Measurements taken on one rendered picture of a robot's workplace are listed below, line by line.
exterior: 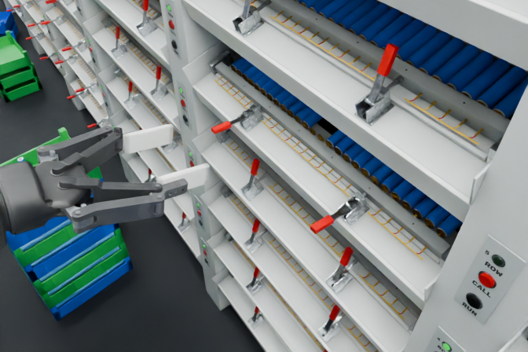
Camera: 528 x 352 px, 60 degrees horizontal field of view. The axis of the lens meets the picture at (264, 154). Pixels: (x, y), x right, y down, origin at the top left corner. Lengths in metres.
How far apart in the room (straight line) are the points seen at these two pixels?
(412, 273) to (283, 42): 0.37
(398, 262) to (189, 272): 1.19
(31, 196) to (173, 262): 1.30
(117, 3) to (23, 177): 0.87
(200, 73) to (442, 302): 0.62
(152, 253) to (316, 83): 1.33
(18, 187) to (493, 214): 0.47
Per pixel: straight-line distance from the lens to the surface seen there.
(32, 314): 1.83
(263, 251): 1.11
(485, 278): 0.54
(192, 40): 0.92
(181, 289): 1.73
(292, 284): 1.06
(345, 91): 0.60
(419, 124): 0.56
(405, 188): 0.70
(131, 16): 1.26
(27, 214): 0.53
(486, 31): 0.43
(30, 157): 1.56
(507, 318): 0.57
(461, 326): 0.63
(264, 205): 0.95
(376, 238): 0.68
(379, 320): 0.83
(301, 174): 0.75
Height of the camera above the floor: 1.46
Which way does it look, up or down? 43 degrees down
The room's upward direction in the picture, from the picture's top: straight up
